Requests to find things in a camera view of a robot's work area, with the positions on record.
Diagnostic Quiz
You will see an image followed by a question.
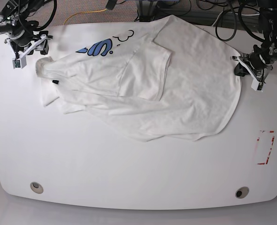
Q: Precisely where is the red tape rectangle marker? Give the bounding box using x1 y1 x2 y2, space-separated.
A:
254 130 275 165

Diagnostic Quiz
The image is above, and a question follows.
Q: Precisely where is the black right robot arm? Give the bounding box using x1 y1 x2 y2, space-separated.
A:
0 0 57 55

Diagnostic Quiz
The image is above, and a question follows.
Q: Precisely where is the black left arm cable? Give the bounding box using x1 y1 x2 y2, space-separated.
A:
215 0 266 43

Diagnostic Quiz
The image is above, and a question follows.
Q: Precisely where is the yellow floor cable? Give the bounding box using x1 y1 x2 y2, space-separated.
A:
63 8 108 25

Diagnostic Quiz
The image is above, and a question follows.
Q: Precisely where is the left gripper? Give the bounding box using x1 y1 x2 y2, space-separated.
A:
234 37 277 81

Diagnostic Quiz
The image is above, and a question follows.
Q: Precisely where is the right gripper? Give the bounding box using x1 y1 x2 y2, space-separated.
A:
0 4 49 55

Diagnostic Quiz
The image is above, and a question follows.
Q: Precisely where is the table cable grommet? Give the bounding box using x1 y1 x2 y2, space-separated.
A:
30 182 44 194
235 187 249 199

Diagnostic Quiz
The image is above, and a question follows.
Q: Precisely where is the left table cable grommet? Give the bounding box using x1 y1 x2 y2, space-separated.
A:
30 182 44 194

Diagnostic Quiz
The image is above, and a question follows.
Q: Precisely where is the right table cable grommet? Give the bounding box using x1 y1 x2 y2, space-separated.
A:
235 187 249 199

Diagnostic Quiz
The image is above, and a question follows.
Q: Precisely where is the white printed T-shirt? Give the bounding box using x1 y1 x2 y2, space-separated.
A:
36 15 241 142

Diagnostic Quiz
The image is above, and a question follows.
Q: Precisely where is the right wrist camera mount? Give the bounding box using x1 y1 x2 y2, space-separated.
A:
4 31 53 69

